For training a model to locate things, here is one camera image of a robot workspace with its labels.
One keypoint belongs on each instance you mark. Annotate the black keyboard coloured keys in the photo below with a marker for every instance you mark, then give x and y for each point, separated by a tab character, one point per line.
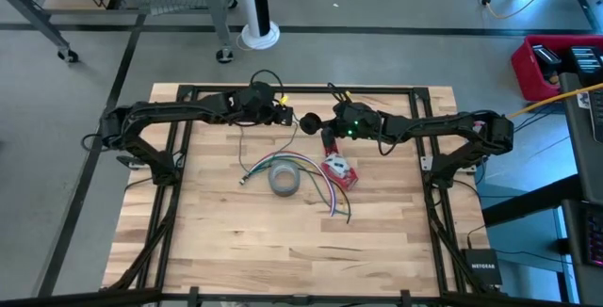
596	236

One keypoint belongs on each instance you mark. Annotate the black desk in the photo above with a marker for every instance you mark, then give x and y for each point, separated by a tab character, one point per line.
584	156

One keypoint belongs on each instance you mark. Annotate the black device with label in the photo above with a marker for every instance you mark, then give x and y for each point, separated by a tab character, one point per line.
546	57
586	62

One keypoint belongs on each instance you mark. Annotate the white pole with round base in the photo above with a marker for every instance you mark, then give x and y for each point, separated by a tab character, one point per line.
249	5

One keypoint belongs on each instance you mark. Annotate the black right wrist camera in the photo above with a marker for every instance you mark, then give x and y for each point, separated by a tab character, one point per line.
327	136

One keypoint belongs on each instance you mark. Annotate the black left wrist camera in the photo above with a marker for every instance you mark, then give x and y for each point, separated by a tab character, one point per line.
284	116

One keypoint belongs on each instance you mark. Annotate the small red ridged block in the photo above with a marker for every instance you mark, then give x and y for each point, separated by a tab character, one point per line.
330	150

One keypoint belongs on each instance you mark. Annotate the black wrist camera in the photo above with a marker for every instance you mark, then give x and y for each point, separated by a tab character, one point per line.
284	116
327	136

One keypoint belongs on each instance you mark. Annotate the red plastic bin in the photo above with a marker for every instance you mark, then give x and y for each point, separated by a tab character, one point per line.
523	71

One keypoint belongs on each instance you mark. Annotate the black Netgear network switch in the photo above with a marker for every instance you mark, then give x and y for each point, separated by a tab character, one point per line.
481	267

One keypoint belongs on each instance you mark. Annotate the red circuit board module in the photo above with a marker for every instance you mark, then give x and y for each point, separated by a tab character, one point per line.
347	181

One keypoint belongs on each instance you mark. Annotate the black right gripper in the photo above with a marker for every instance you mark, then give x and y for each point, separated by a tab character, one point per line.
353	121

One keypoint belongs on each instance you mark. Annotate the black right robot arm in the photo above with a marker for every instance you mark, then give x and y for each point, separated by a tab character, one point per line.
438	125

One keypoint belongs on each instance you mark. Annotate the wide tape roll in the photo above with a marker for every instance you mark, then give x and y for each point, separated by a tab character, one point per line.
284	190

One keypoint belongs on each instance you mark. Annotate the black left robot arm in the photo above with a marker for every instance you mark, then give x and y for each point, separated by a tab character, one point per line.
165	109

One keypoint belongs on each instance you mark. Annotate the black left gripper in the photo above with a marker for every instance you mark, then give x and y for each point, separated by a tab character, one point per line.
264	107

